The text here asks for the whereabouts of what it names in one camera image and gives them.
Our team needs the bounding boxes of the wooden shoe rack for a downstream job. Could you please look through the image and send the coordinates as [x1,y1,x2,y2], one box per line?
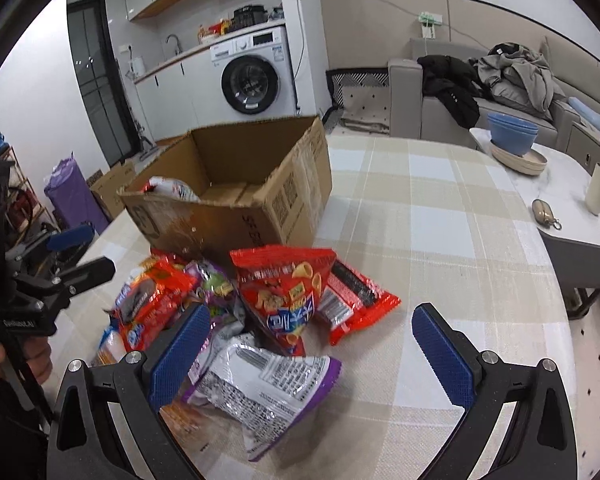
[0,132,59,242]

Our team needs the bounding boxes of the small gold pouch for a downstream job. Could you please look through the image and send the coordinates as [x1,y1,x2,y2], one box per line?
[531,199,564,231]

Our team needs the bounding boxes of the pile of red yellow packets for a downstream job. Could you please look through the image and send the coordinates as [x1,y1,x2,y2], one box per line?
[197,20,234,44]

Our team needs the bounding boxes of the black white patterned cushion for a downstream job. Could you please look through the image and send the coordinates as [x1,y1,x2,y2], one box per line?
[326,67,391,134]

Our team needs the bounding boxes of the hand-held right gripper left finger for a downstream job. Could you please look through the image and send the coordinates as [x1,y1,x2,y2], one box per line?
[45,302,213,480]

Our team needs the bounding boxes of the grey jacket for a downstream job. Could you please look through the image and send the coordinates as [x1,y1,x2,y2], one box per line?
[472,42,567,122]

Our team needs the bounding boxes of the silver purple snack bag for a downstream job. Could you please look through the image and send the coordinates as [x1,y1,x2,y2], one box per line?
[182,332,342,462]

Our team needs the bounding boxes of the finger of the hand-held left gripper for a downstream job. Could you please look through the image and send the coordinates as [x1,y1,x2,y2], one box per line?
[15,256,117,312]
[4,223,96,275]

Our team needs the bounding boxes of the dark glass door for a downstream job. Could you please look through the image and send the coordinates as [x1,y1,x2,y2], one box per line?
[67,0,141,168]

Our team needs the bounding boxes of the black countertop appliance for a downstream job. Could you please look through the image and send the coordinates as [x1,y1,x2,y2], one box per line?
[232,6,269,31]

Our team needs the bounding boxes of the light blue cushion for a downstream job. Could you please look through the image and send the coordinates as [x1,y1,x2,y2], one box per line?
[567,96,600,127]

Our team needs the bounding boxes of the clear orange wafer packet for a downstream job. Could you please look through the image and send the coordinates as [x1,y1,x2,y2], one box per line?
[91,324,212,442]

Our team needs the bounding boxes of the stacked blue bowls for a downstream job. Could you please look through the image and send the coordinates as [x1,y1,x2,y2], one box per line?
[487,112,540,157]

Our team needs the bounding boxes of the beige sofa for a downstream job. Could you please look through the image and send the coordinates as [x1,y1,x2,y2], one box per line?
[387,35,600,162]

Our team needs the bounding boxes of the black jacket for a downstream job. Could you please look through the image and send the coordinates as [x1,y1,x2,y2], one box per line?
[417,54,481,130]

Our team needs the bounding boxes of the white marble side table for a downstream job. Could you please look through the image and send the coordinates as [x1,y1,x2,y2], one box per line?
[469,127,600,321]

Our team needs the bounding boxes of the white snack bag red print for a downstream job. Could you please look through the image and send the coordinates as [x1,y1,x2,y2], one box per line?
[142,176,202,204]

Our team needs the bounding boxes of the white washing machine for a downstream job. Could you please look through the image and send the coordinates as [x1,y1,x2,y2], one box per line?
[210,26,299,117]

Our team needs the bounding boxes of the cardboard box on floor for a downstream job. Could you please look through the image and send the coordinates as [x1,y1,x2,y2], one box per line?
[89,160,137,221]

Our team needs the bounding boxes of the purple candy bag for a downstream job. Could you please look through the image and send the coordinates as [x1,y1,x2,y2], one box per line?
[182,259,247,342]

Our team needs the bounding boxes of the person's left forearm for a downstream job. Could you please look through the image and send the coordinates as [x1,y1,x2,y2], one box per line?
[0,370,51,480]

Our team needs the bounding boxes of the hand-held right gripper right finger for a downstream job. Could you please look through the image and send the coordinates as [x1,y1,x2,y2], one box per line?
[411,302,579,480]

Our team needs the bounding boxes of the beige checked tablecloth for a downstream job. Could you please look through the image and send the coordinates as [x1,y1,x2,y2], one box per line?
[45,132,579,480]

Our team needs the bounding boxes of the stacked beige plates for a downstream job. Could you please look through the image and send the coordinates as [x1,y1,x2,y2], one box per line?
[490,139,549,177]

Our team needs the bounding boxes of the brown cardboard box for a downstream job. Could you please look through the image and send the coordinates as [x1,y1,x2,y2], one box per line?
[117,116,333,266]

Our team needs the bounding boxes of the person's left hand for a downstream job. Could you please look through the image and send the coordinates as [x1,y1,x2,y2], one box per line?
[0,341,54,386]

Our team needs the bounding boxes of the red cookie packet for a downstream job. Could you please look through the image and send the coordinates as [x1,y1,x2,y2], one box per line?
[111,255,200,353]

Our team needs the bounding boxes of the red packet with black window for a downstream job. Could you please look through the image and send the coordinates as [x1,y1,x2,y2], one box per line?
[316,257,402,347]

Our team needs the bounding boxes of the red cone chips bag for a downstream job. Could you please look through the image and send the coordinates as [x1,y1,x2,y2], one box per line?
[230,246,337,358]

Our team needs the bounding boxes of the white lower cabinet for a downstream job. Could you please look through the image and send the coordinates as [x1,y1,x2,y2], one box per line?
[132,42,222,144]

